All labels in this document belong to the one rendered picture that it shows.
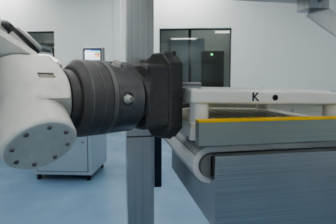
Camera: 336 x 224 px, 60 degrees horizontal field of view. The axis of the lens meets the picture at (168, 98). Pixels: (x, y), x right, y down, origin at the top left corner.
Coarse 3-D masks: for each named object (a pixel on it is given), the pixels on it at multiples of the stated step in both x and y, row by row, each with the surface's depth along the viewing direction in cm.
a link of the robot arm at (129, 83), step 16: (112, 64) 34; (128, 64) 35; (144, 64) 37; (160, 64) 39; (176, 64) 40; (112, 80) 32; (128, 80) 33; (144, 80) 36; (160, 80) 38; (176, 80) 40; (128, 96) 32; (144, 96) 34; (160, 96) 38; (176, 96) 40; (128, 112) 33; (144, 112) 36; (160, 112) 38; (176, 112) 40; (112, 128) 33; (128, 128) 35; (144, 128) 37; (160, 128) 41; (176, 128) 40
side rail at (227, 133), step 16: (208, 128) 37; (224, 128) 38; (240, 128) 38; (256, 128) 38; (272, 128) 39; (288, 128) 39; (304, 128) 40; (320, 128) 40; (208, 144) 37; (224, 144) 38; (240, 144) 38
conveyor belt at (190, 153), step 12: (168, 144) 59; (180, 144) 47; (192, 144) 43; (252, 144) 40; (264, 144) 41; (276, 144) 41; (288, 144) 41; (300, 144) 42; (312, 144) 42; (324, 144) 42; (180, 156) 46; (192, 156) 40; (192, 168) 39; (204, 180) 39
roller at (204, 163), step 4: (212, 152) 39; (204, 156) 39; (208, 156) 39; (200, 160) 39; (204, 160) 38; (208, 160) 39; (200, 164) 38; (204, 164) 38; (208, 164) 39; (200, 168) 38; (204, 168) 39; (208, 168) 39; (204, 172) 39; (208, 172) 39; (208, 176) 39
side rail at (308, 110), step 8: (208, 104) 65; (216, 104) 66; (224, 104) 66; (232, 104) 66; (240, 104) 67; (248, 104) 67; (272, 104) 68; (280, 104) 69; (288, 104) 69; (296, 104) 69; (296, 112) 69; (304, 112) 70; (312, 112) 70; (320, 112) 71
